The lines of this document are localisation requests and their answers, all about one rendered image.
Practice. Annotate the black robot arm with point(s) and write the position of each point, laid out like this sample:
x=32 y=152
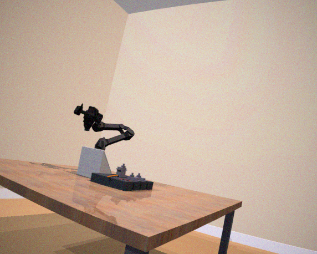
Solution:
x=102 y=143

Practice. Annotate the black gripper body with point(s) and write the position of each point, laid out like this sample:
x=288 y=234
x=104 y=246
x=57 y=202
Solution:
x=88 y=116

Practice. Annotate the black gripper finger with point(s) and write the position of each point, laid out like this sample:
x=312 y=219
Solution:
x=79 y=109
x=97 y=115

